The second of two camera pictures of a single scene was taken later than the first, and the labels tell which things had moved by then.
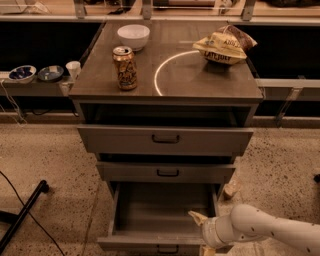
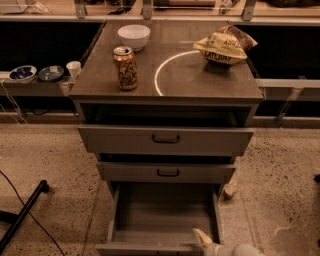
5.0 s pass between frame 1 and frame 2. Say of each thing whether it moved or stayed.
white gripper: moved
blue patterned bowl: stayed
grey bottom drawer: stayed
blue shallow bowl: stayed
